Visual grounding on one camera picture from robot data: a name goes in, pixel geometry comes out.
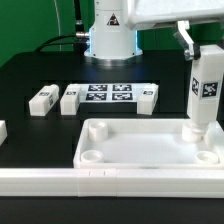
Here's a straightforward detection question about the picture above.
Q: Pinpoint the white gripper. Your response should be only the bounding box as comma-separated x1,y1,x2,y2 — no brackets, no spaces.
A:
123,0,224,61

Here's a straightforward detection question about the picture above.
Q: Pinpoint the white desk top panel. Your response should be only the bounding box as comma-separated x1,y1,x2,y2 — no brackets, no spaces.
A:
73,119,224,169

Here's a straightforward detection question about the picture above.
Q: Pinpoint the fiducial marker sheet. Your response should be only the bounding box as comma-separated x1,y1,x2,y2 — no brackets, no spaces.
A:
80,83,144,103

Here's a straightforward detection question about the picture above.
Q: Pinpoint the long white front barrier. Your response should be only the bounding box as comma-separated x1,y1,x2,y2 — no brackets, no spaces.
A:
0,168,224,198

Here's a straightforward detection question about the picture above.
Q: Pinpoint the white block left edge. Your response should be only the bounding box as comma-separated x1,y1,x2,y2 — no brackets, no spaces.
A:
0,120,7,146

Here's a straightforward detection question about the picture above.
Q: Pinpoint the black cable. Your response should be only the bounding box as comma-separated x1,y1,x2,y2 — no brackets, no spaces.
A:
34,31,90,54

